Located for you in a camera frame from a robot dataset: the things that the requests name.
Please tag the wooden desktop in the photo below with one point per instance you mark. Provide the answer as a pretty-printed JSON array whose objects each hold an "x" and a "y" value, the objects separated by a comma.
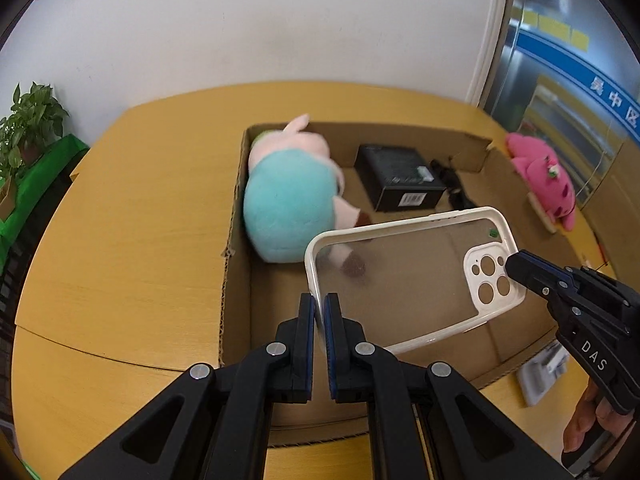
[{"x": 150, "y": 210}]

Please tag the clear white phone case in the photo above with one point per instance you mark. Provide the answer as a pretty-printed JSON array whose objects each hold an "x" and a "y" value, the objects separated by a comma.
[{"x": 415, "y": 270}]

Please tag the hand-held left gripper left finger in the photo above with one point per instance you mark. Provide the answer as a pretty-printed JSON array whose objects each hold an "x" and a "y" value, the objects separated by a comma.
[{"x": 300, "y": 345}]

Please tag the person's right hand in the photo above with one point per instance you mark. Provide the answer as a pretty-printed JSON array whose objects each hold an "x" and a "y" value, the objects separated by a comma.
[{"x": 585, "y": 420}]

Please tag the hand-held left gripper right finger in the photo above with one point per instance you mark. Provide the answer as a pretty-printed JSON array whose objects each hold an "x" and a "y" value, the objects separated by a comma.
[{"x": 337, "y": 345}]

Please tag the pink pig plush toy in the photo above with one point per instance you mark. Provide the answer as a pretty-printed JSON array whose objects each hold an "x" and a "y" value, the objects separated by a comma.
[{"x": 290, "y": 195}]

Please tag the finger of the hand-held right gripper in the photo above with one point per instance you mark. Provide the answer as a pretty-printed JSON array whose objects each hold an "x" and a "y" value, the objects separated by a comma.
[
  {"x": 527, "y": 270},
  {"x": 600, "y": 290}
]

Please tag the green potted plant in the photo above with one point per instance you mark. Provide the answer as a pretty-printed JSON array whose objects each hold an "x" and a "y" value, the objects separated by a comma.
[{"x": 30, "y": 120}]

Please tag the black box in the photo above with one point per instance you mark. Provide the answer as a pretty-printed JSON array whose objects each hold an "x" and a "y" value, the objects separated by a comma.
[{"x": 395, "y": 175}]

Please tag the glass door with blue stripe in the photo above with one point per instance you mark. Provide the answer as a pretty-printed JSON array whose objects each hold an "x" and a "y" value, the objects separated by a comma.
[{"x": 560, "y": 85}]

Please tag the white packet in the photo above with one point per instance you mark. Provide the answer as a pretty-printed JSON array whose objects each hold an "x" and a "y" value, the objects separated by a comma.
[{"x": 540, "y": 375}]

